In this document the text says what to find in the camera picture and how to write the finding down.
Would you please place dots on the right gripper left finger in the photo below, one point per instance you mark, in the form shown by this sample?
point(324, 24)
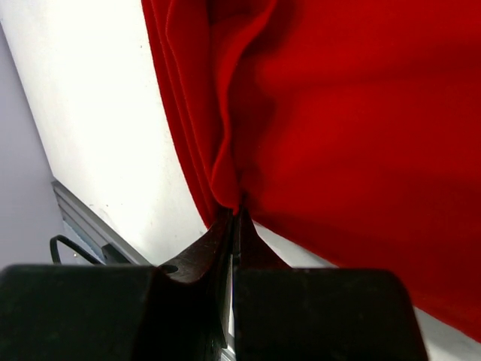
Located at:
point(174, 311)

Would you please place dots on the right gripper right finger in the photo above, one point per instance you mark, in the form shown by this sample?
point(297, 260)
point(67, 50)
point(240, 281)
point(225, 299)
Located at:
point(286, 313)

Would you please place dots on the red t shirt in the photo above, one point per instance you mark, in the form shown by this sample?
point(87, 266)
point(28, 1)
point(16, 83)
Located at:
point(352, 128)

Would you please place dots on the aluminium front rail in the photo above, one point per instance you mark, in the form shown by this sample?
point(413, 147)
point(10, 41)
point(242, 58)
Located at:
point(105, 243)

